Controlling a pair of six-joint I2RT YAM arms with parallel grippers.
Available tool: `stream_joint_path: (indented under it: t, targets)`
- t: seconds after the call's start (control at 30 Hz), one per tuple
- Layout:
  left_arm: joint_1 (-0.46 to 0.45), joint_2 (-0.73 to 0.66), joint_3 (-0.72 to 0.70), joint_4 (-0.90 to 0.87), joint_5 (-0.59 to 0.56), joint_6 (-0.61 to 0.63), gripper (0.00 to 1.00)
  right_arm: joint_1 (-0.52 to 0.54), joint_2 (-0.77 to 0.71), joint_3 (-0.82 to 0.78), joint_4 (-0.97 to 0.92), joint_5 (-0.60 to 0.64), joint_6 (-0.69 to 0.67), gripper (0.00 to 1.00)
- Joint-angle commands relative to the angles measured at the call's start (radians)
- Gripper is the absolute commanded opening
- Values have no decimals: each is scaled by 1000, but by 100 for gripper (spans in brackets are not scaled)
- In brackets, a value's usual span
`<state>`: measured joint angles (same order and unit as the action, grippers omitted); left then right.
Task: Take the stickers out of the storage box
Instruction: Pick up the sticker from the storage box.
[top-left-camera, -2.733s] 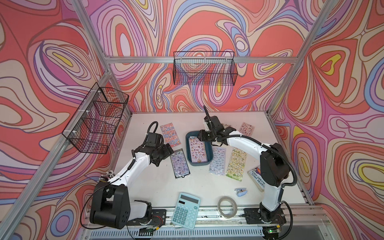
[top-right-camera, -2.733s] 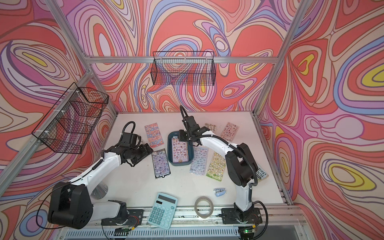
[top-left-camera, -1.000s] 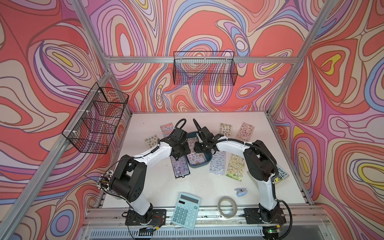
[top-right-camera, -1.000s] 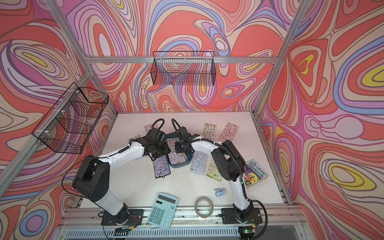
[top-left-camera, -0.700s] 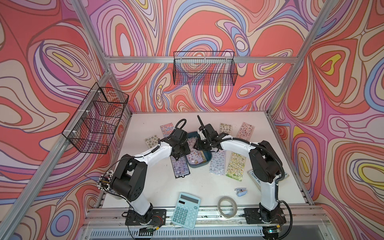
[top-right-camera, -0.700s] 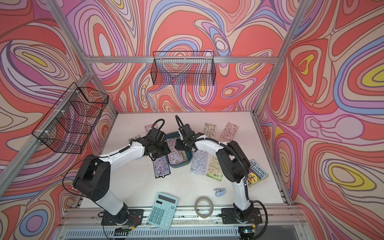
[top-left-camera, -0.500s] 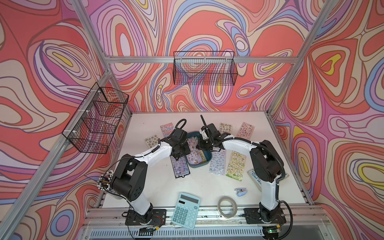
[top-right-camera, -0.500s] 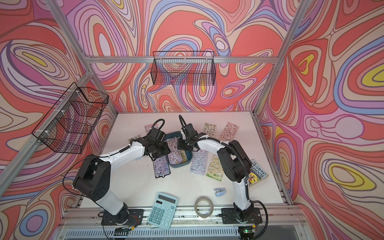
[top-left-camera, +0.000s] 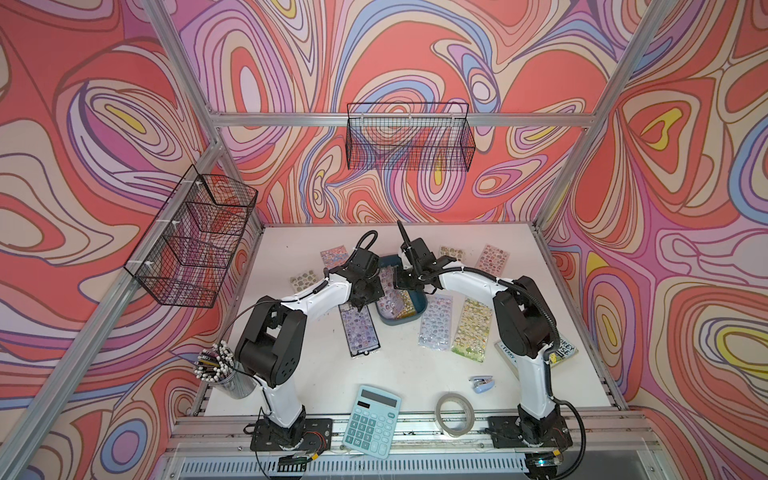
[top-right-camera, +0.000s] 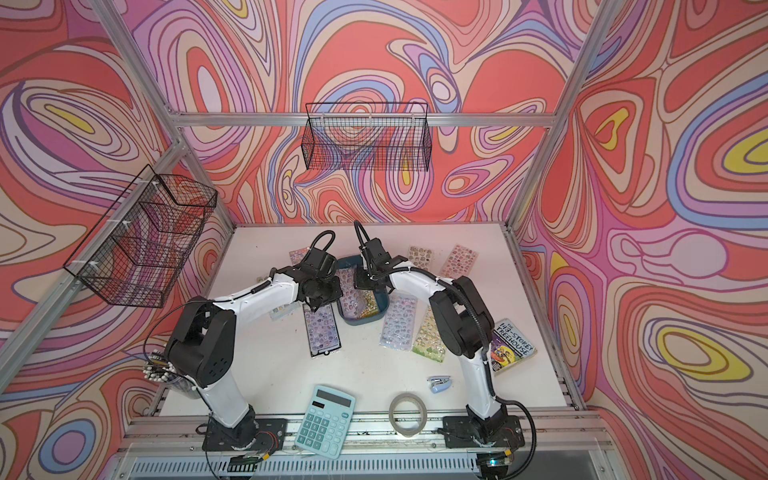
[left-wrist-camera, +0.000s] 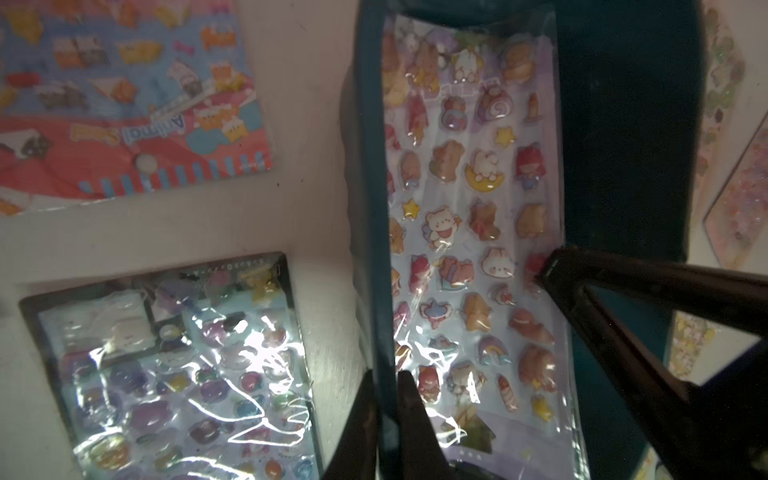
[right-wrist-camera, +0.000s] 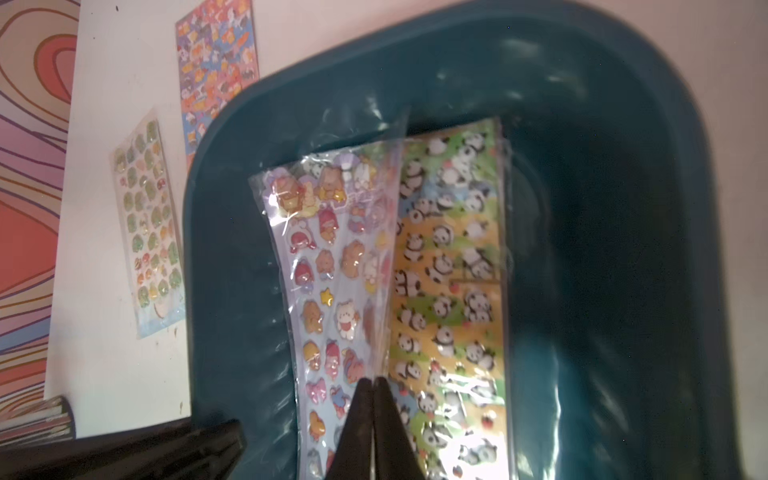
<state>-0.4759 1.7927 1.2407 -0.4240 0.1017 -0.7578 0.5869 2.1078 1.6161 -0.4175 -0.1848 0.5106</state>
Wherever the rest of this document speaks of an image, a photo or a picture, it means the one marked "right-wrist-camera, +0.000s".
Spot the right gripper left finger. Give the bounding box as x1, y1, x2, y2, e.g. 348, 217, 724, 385
325, 378, 374, 480

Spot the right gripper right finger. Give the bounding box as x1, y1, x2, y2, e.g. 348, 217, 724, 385
373, 377, 425, 480

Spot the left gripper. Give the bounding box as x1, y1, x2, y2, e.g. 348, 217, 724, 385
1, 420, 247, 479

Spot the lilac bear sticker sheet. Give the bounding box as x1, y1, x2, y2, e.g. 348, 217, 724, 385
249, 140, 404, 479

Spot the teal storage box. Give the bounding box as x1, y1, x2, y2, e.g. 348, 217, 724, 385
183, 1, 742, 479

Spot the red blue sticker sheet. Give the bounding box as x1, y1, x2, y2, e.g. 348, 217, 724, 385
175, 0, 260, 164

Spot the panda sticker sheet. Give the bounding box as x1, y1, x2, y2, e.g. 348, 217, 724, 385
389, 118, 511, 479

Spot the cup of pencils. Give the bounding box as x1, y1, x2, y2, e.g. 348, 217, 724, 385
0, 396, 76, 449

